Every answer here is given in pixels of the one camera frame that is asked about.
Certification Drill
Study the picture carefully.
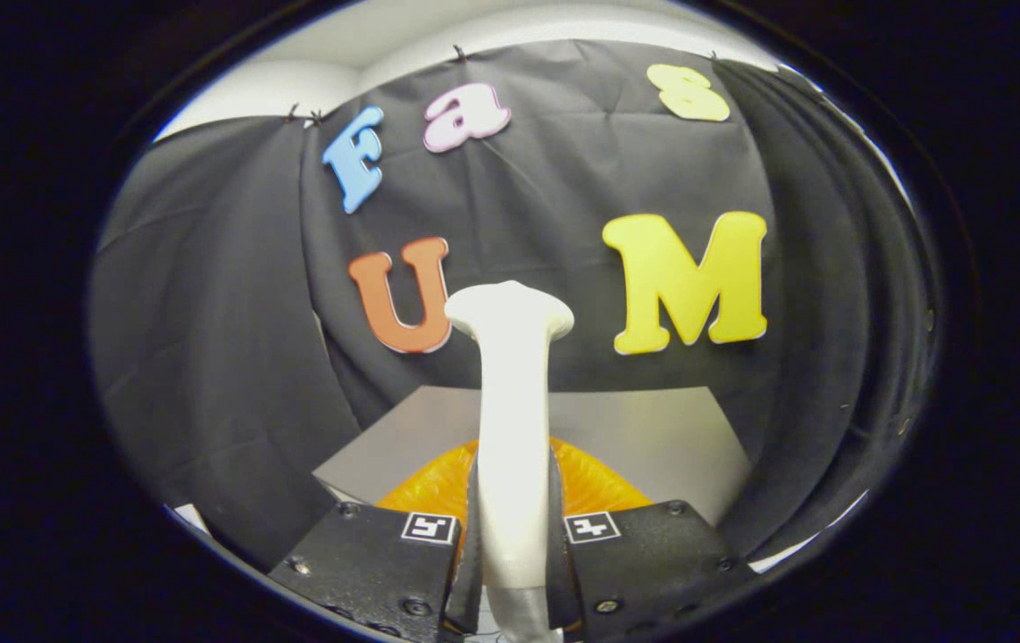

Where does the black suit jacket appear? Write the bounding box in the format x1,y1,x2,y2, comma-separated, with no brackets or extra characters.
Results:
714,58,938,559

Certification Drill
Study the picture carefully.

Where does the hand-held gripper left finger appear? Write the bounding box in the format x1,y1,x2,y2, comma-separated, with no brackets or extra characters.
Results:
269,438,485,643

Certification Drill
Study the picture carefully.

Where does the black backdrop cloth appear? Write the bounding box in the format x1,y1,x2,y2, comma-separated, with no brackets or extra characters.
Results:
88,40,832,572

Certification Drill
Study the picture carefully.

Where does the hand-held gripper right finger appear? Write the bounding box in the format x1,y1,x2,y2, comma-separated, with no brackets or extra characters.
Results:
546,438,757,639

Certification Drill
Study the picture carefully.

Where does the grey filing cabinet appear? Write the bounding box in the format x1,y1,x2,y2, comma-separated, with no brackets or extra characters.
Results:
312,386,753,528

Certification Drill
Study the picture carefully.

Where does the white garment steamer handle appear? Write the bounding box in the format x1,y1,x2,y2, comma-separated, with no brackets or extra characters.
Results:
444,280,575,592

